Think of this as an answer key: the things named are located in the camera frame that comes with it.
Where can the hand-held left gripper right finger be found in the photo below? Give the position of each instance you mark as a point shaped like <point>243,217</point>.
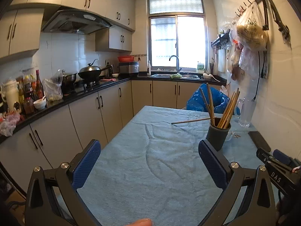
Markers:
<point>212,166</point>

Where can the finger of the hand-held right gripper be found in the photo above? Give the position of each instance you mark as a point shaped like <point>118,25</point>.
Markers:
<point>281,156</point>
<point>263,154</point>

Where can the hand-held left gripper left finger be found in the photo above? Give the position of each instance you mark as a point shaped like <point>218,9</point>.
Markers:
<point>87,163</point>

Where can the dark grey cup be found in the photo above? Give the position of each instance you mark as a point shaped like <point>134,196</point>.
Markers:
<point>216,137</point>

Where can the wooden chopstick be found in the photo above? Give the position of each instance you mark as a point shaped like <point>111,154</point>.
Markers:
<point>188,121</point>

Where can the bunch of wooden chopsticks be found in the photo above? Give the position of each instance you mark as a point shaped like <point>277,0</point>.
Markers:
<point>227,113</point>

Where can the person's left hand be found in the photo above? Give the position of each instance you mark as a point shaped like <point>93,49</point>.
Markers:
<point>141,222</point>

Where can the small brown scraps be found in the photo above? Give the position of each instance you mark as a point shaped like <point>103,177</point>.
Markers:
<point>236,136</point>

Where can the clear glass mug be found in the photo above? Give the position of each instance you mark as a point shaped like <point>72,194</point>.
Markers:
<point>247,113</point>

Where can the beige lower cabinets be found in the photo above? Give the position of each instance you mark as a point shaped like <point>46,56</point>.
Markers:
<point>87,115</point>

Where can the light blue tablecloth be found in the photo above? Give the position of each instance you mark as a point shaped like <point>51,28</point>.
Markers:
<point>152,169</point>

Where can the blue plastic bag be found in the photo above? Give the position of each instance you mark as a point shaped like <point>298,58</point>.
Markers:
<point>195,101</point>

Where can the black kitchen countertop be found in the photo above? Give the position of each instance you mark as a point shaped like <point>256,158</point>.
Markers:
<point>77,94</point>

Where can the small white bowl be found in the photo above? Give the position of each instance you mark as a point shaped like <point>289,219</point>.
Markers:
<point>39,104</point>

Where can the clear plastic bag with food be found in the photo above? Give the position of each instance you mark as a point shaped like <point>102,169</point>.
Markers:
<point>53,91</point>

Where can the gas stove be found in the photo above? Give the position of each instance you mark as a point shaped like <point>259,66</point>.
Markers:
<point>88,83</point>

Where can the pink cloth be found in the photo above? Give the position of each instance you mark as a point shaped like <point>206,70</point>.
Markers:
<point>107,80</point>

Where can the steel pot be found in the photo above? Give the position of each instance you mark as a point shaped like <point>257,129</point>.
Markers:
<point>68,79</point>

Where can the pink plastic bag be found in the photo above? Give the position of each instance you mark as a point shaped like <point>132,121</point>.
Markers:
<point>8,123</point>

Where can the white bowl with ladle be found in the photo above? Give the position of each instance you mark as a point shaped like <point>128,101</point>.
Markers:
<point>208,76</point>

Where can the cluster of condiment bottles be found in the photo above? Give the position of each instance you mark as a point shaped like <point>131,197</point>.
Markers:
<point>30,91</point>

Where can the black wok with lid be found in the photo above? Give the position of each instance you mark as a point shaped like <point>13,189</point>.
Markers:
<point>90,71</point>

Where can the hanging white plastic bag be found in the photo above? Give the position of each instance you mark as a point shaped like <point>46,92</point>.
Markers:
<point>248,62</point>

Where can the green rag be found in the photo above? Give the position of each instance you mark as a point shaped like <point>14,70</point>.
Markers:
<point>176,76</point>

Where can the dark utensil holder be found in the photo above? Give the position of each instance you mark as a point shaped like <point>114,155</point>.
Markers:
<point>211,68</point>

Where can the dark kettle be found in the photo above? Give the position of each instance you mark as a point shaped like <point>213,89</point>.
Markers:
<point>108,67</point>

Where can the green and white container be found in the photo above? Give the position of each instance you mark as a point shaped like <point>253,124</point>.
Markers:
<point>200,67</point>

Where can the hanging bag with brown contents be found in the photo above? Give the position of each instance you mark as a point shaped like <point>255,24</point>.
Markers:
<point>234,58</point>

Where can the white thermos jug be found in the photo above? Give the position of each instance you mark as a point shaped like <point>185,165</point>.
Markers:
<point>10,95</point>

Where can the steel sink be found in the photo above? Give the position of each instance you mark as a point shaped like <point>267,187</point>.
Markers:
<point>162,75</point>

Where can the silver rice cooker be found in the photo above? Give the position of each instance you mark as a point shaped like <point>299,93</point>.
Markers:
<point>128,68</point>

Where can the chrome faucet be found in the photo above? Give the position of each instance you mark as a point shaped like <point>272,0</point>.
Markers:
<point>178,63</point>

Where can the red basin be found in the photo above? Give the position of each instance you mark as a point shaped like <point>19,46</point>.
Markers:
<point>125,58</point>

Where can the white bottle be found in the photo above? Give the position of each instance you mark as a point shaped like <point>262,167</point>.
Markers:
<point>148,68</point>

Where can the hanging clear bag with food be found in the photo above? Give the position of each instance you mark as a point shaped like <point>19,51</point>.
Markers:
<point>251,33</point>

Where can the black hanging tool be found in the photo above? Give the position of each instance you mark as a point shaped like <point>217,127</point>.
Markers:
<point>277,18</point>

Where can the kitchen window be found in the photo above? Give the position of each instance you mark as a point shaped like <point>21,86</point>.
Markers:
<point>177,33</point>

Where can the black range hood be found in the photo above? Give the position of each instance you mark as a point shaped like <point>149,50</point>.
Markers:
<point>75,22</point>

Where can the wall power socket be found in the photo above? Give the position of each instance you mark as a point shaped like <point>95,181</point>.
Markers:
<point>265,66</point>

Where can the black wall shelf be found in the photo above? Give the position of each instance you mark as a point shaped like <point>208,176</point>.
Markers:
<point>221,40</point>

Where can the black wall hook rail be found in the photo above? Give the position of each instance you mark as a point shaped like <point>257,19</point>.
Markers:
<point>247,3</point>

